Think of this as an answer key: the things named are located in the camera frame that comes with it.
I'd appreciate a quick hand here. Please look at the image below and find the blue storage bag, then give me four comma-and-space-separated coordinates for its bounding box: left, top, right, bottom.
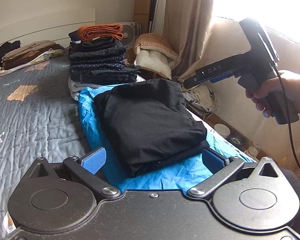
78, 79, 252, 191

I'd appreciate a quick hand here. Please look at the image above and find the black zip jacket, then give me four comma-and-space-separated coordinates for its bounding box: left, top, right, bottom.
94, 79, 209, 178

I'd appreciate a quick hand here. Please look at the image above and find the dark folded clothes stack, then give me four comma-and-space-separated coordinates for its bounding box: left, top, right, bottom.
68, 30, 139, 87

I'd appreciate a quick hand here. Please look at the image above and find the folded brown beige clothes stack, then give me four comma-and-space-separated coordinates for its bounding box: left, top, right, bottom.
0, 40, 64, 77

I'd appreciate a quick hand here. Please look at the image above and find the person's right hand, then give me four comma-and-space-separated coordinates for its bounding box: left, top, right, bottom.
244, 69, 300, 118

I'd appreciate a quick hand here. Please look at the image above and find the metal pet bowl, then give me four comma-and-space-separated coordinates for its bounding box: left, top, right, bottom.
229, 132, 245, 146

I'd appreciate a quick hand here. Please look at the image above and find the white ceramic bowl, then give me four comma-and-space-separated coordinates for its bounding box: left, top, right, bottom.
213, 124, 231, 139

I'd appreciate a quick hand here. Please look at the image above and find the beige canvas bag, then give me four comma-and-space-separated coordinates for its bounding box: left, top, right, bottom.
181, 84, 219, 120

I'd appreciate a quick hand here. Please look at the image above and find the grey patterned quilt bedspread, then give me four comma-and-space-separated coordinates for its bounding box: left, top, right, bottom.
0, 57, 91, 239

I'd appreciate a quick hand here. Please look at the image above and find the beige window curtain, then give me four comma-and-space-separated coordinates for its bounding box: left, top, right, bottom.
163, 0, 214, 81

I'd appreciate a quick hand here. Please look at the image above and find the beige pet bed cushion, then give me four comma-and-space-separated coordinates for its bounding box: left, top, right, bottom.
134, 33, 178, 79

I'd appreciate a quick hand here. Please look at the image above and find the white fan heater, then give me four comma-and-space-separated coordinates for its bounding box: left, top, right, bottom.
117, 22, 142, 49

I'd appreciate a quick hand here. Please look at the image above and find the orange folded blanket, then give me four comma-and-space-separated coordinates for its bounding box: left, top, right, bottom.
77, 24, 123, 42

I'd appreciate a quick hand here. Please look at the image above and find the white bed headboard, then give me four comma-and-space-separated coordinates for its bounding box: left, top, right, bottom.
0, 8, 96, 47

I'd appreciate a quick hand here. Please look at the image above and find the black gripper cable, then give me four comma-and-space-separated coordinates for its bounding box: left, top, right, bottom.
275, 62, 300, 193

